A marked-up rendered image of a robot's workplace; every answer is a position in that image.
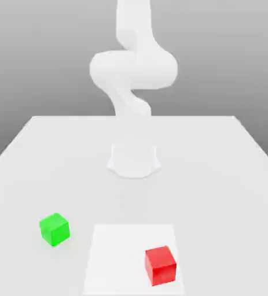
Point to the small green cube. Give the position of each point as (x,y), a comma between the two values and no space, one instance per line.
(55,230)

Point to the small red cube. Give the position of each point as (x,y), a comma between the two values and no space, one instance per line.
(160,266)

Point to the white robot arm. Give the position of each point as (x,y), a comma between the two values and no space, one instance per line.
(133,69)

